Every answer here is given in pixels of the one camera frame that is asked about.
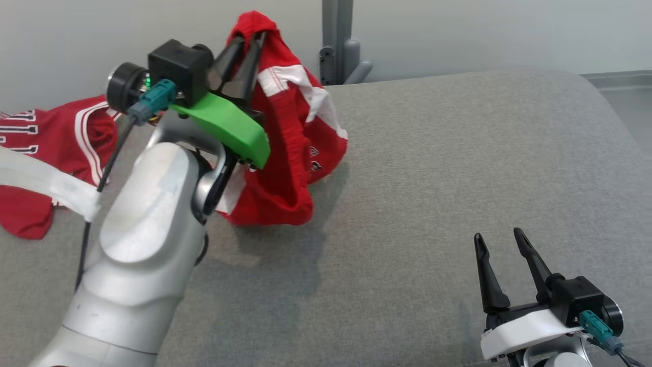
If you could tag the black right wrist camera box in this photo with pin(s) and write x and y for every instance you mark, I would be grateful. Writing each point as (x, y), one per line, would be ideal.
(575, 298)

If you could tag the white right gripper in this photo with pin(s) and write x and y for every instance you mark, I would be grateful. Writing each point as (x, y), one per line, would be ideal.
(524, 331)

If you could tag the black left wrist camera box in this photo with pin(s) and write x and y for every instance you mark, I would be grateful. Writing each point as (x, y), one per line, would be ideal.
(178, 66)

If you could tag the grey metal post with bracket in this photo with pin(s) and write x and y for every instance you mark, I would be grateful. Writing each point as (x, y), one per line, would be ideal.
(336, 30)

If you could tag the red shorts with white waistband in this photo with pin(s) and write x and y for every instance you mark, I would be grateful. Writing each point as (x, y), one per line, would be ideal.
(285, 173)

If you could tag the grey fabric sofa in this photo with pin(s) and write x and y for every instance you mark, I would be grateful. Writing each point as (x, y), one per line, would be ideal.
(433, 178)

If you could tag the red basketball jersey white trim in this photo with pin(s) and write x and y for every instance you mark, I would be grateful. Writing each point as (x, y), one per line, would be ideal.
(30, 214)

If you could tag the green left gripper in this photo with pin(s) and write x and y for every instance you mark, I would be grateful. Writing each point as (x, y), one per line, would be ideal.
(229, 127)

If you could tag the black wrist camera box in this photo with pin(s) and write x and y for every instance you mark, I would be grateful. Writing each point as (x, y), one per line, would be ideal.
(575, 298)
(178, 66)

